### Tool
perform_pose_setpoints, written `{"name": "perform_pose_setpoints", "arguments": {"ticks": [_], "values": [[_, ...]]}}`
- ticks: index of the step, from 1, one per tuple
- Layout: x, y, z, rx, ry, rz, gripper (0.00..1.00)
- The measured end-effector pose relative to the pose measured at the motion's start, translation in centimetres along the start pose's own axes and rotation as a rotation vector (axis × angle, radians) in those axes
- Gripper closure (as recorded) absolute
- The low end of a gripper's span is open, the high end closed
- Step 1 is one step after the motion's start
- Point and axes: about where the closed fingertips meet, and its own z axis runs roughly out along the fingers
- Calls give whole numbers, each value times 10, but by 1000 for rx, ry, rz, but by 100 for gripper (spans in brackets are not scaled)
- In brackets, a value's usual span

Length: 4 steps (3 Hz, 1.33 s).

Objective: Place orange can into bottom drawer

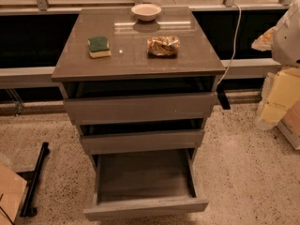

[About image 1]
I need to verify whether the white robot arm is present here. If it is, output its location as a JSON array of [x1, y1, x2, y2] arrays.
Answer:
[[251, 0, 300, 130]]

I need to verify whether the grey drawer cabinet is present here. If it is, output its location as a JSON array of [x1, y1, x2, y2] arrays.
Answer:
[[51, 6, 227, 222]]

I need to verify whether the top drawer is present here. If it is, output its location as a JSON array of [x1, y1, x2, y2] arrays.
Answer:
[[64, 77, 216, 125]]

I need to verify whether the middle drawer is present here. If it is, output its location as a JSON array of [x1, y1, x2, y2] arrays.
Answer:
[[81, 118, 204, 155]]

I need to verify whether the open bottom drawer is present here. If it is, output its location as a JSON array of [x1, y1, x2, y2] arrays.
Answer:
[[83, 149, 208, 221]]

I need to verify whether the green yellow sponge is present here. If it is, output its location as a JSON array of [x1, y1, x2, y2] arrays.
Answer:
[[88, 37, 112, 58]]

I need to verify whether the white bowl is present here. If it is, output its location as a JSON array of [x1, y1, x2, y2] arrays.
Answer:
[[131, 4, 161, 22]]

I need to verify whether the black metal bar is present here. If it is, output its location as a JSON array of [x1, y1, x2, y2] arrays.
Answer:
[[20, 142, 50, 218]]

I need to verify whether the cardboard box right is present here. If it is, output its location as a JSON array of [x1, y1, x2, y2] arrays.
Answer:
[[277, 100, 300, 150]]

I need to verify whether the black cabinet bracket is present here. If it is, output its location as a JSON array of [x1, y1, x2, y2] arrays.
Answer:
[[217, 91, 231, 110]]

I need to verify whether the white cable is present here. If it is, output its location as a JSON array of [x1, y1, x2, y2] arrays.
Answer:
[[217, 3, 243, 86]]

